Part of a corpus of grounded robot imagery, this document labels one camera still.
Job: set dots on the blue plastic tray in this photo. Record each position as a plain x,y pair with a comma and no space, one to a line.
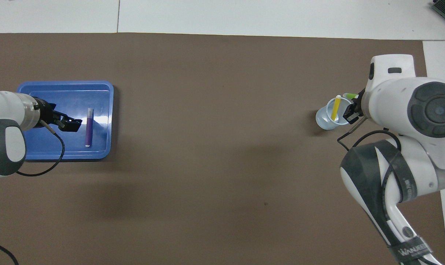
97,95

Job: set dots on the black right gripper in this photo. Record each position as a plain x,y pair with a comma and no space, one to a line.
363,105

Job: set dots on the brown table mat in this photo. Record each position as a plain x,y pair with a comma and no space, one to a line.
222,147

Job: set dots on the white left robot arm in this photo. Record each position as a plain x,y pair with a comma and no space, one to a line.
5,147

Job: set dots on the translucent plastic cup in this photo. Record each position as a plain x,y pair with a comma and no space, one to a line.
323,121

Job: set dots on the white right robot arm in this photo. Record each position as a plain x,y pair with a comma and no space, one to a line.
410,121

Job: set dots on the purple pen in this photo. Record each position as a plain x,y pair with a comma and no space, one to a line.
89,129

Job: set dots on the green pen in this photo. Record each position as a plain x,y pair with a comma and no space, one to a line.
349,95

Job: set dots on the yellow pen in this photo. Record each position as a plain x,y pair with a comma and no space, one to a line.
335,108

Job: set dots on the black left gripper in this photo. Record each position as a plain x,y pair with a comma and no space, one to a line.
46,110

